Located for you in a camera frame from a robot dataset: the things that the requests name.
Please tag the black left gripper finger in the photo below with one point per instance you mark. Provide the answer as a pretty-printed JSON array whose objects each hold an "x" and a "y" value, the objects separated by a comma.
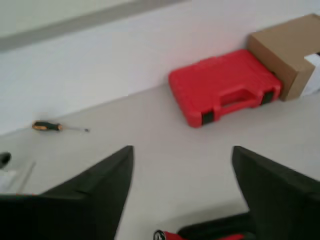
[
  {"x": 75, "y": 207},
  {"x": 282, "y": 200}
]

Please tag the red and black work glove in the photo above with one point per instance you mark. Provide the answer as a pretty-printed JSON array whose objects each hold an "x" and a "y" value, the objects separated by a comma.
[{"x": 172, "y": 236}]

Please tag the red plastic tool case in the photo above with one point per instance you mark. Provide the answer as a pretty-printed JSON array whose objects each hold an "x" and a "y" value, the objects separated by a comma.
[{"x": 220, "y": 82}]

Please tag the brown cardboard box white label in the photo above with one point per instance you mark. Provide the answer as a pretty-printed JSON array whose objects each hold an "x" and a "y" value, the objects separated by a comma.
[{"x": 280, "y": 47}]

